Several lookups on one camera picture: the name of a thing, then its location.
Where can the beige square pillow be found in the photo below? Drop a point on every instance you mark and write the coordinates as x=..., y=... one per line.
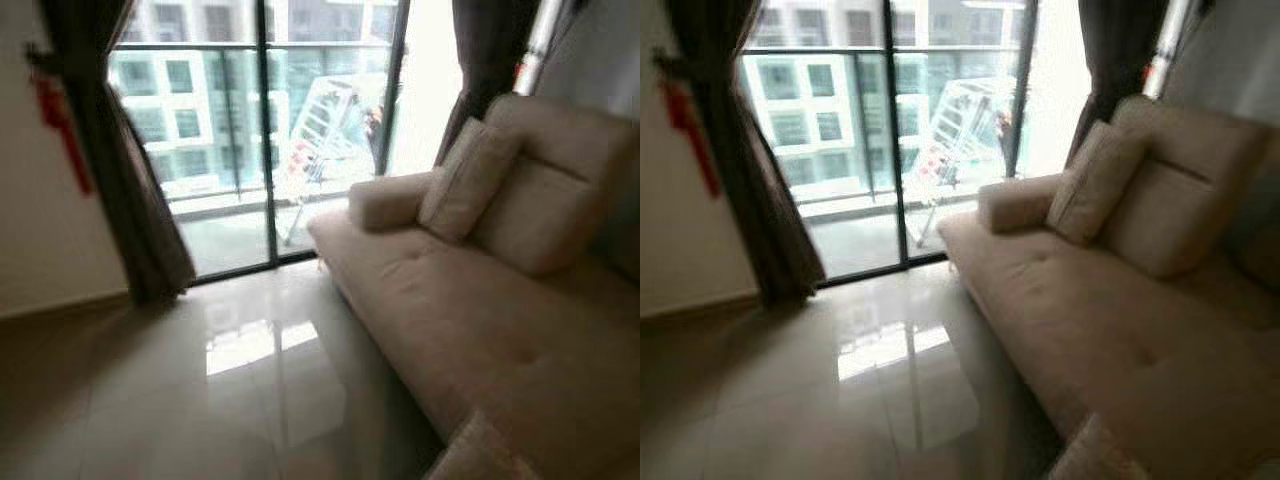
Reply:
x=1093, y=182
x=465, y=180

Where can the beige fabric sofa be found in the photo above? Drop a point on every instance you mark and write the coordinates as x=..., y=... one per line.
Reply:
x=1100, y=320
x=460, y=310

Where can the red hanging tassel ornament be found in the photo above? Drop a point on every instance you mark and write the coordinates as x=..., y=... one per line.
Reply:
x=690, y=125
x=55, y=120

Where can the dark brown curtain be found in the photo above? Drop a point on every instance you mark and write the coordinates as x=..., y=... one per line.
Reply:
x=1112, y=60
x=485, y=60
x=750, y=170
x=120, y=170

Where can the black framed glass sliding door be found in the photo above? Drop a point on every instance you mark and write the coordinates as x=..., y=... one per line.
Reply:
x=265, y=130
x=890, y=130

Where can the white folding drying rack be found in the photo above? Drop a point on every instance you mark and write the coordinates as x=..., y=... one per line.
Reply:
x=955, y=145
x=325, y=140

